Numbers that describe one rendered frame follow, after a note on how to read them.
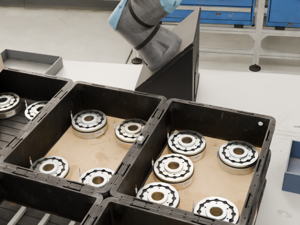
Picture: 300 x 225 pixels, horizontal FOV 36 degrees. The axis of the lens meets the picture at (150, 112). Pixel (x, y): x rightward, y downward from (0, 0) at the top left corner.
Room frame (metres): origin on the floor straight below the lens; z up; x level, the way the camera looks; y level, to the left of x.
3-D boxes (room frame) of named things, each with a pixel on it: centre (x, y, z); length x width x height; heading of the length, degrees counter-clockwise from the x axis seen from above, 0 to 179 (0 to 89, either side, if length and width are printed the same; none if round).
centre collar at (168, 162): (0.88, -0.05, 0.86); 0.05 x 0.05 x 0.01
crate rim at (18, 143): (0.97, 0.16, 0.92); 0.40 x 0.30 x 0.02; 156
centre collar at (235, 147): (0.92, -0.22, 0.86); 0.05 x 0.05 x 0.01
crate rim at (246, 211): (0.85, -0.11, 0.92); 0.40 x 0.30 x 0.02; 156
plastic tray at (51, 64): (1.65, 0.51, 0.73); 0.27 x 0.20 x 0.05; 69
